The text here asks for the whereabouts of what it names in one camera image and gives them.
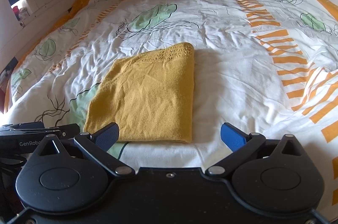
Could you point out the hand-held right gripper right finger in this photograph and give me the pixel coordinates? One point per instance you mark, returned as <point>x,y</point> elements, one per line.
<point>232,137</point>

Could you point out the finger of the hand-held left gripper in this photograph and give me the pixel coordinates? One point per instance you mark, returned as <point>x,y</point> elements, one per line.
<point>68,130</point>

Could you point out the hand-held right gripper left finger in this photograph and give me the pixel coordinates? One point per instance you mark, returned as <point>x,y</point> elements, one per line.
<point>105,135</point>

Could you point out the yellow knitted sweater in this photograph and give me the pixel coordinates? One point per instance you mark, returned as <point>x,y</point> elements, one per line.
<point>148,97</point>

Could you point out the leaf print white duvet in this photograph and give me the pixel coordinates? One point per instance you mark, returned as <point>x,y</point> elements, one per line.
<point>237,68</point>

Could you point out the red cloth item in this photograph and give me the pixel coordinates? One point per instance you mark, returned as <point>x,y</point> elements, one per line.
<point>19,13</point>

